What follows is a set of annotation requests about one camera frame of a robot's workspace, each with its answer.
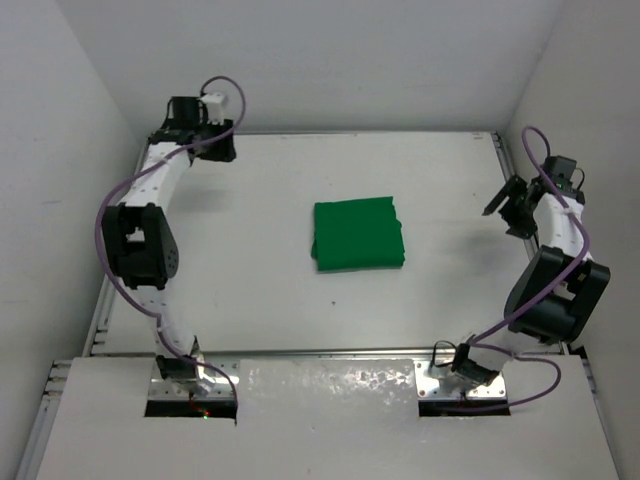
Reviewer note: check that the white front cover panel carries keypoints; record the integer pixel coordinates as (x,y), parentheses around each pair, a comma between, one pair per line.
(318,420)

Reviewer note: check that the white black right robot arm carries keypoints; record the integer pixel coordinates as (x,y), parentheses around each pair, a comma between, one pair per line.
(557,292)

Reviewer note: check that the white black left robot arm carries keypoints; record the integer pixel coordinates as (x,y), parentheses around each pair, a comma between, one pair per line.
(138,246)

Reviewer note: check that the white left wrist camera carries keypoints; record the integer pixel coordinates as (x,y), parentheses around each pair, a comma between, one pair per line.
(215,104)

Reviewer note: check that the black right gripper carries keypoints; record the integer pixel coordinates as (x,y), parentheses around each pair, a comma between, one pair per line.
(517,226)

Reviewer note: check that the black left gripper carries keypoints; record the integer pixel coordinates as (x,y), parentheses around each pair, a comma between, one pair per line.
(220,146)

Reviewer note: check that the green t-shirt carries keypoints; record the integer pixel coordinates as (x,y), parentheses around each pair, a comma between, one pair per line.
(358,234)

